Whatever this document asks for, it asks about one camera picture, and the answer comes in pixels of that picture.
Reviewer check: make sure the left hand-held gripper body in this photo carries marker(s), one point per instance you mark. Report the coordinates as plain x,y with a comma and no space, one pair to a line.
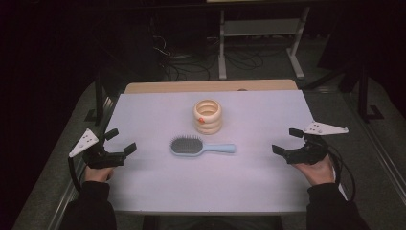
102,159

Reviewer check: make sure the light blue hairbrush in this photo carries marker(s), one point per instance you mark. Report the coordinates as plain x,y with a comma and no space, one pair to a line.
186,146

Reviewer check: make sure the black metal stand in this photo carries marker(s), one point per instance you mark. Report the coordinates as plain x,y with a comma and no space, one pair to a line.
364,96
99,102

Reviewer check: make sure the cream ringed holder cup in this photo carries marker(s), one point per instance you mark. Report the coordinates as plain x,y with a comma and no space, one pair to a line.
207,124

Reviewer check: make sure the white table cover sheet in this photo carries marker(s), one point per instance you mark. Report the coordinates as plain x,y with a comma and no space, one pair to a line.
207,182

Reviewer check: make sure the white metal frame stand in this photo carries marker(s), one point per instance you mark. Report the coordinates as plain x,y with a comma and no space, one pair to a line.
261,28

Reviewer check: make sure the person's left hand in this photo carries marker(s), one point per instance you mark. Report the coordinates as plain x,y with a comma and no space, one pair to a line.
97,175

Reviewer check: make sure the wooden table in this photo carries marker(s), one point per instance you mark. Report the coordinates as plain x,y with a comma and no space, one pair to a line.
191,86

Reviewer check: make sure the person's right hand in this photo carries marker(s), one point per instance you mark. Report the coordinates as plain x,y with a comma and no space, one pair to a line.
319,174

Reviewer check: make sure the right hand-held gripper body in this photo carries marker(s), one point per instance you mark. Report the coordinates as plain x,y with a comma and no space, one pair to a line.
308,155

